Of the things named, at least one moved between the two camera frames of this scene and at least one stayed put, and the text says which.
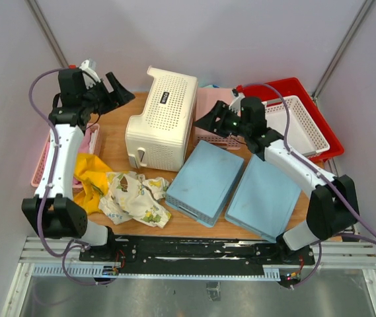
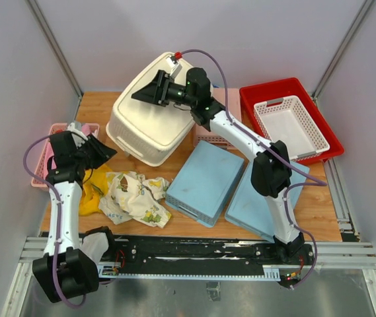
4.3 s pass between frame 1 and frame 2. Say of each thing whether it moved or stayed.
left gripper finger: moved
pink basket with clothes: stayed
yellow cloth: stayed
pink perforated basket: stayed
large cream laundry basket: moved
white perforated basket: stayed
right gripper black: moved
